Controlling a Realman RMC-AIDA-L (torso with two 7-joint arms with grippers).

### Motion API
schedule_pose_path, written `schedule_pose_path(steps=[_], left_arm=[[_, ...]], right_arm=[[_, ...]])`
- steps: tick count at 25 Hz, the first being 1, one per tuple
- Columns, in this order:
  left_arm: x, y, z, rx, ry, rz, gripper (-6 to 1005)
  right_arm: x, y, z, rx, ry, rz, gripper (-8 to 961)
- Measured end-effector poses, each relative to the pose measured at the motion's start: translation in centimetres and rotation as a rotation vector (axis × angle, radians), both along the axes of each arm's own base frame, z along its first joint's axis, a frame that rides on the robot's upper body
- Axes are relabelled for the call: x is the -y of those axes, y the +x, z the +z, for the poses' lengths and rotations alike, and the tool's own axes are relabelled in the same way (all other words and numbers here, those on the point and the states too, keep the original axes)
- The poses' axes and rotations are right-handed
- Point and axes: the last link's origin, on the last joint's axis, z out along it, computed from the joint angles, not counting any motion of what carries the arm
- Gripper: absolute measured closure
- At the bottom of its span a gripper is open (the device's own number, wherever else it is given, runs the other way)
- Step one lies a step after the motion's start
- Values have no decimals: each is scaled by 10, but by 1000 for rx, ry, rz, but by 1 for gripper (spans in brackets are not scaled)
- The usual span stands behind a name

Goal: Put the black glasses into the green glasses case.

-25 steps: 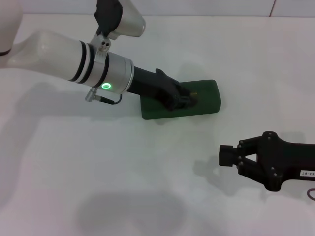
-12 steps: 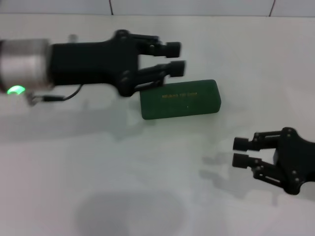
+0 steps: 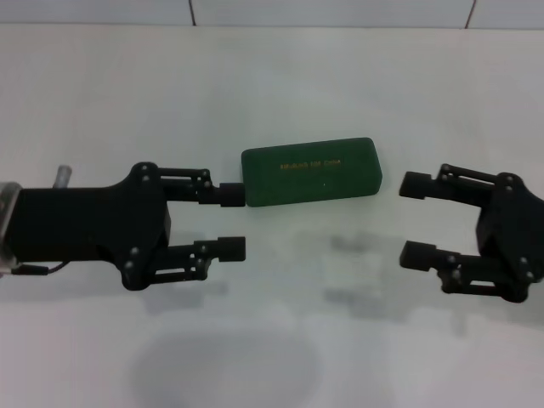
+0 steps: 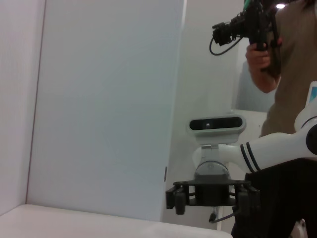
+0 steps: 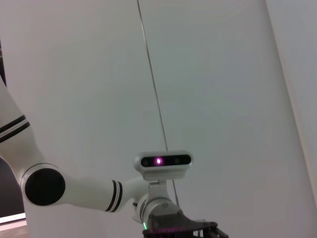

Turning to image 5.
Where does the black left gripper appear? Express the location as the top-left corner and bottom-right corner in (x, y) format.
(142, 212), (229, 238)

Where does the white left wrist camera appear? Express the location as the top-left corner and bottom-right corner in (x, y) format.
(133, 149), (195, 183)

